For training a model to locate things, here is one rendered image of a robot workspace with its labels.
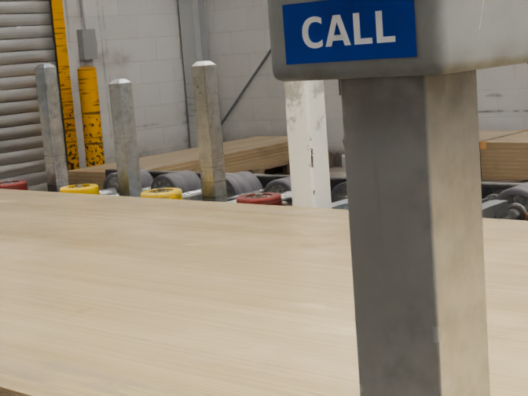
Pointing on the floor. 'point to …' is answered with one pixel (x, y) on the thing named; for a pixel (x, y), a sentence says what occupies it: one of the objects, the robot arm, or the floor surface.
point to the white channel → (307, 144)
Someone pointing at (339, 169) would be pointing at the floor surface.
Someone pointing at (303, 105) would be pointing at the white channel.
